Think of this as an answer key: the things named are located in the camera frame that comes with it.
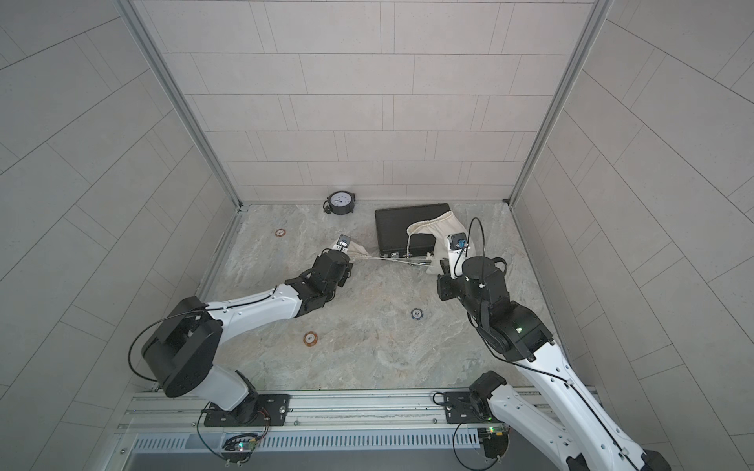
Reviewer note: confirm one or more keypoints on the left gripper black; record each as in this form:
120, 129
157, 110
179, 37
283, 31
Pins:
342, 269

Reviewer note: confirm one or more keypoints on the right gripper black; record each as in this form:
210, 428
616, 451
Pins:
448, 285

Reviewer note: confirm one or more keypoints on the cream cloth soil bag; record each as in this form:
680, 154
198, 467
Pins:
356, 251

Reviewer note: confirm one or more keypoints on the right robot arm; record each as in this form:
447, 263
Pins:
582, 435

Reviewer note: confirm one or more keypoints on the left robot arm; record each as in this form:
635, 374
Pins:
181, 352

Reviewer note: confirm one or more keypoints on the black round gauge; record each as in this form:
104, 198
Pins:
339, 203

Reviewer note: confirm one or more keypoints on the black hard case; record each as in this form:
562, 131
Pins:
392, 224

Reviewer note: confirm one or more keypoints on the white vent grille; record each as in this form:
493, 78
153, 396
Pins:
276, 442

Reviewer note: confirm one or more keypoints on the right circuit board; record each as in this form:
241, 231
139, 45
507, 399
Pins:
494, 441

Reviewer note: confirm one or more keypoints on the circuit board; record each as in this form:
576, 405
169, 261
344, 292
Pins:
239, 448
494, 441

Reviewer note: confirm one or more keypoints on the left circuit board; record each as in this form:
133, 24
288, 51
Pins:
239, 448

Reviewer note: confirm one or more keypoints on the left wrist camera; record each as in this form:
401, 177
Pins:
342, 244

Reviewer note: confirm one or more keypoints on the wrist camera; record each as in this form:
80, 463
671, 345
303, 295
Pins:
342, 244
458, 249

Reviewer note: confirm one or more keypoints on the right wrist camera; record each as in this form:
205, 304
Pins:
458, 249

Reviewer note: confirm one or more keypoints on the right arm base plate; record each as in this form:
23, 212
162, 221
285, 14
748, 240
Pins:
464, 407

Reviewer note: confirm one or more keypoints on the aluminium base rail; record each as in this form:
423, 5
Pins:
365, 409

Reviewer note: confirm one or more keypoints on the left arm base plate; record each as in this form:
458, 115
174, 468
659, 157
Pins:
265, 409

